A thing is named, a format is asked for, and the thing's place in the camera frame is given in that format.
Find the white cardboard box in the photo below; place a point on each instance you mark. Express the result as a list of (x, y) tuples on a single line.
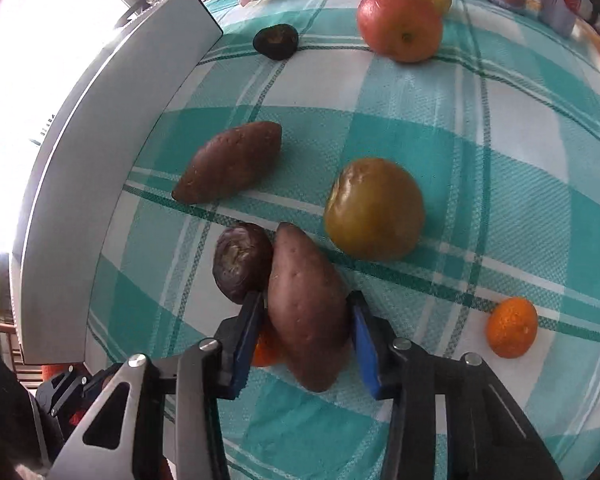
[(81, 166)]

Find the dark wrinkled passion fruit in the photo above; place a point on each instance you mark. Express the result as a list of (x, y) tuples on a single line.
[(242, 261)]

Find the olive green apple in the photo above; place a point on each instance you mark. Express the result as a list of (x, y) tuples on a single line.
[(375, 210)]

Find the purple sweet potato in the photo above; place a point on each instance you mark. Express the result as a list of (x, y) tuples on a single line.
[(307, 307), (232, 161)]

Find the teal checked tablecloth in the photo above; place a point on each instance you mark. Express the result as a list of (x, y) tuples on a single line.
[(501, 131)]

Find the tangerine under sweet potato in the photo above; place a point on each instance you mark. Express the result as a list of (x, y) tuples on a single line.
[(267, 352)]

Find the purple sweet potato front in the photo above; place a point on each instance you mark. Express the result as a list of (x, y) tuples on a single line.
[(307, 307)]

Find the purple sweet potato back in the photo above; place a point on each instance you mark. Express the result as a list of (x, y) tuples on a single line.
[(232, 161)]

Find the small orange tangerine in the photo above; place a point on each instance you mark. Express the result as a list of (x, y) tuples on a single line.
[(512, 328)]

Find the small dark fruit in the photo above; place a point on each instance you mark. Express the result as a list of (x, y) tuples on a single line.
[(278, 42)]

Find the red orange apple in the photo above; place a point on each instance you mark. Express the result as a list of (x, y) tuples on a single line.
[(405, 31)]

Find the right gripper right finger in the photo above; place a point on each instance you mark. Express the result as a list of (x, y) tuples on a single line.
[(488, 434)]

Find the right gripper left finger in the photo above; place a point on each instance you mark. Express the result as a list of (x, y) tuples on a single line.
[(121, 434)]

